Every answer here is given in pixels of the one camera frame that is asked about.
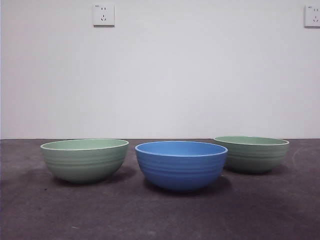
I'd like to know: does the blue ribbed bowl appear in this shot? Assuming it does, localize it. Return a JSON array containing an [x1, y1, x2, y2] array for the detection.
[[134, 140, 229, 193]]

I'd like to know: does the green ribbed bowl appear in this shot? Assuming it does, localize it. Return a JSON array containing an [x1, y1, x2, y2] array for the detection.
[[213, 135, 291, 175], [39, 138, 130, 185]]

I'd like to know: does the white wall socket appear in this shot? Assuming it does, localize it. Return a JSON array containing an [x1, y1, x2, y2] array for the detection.
[[93, 2, 116, 28], [304, 4, 320, 28]]

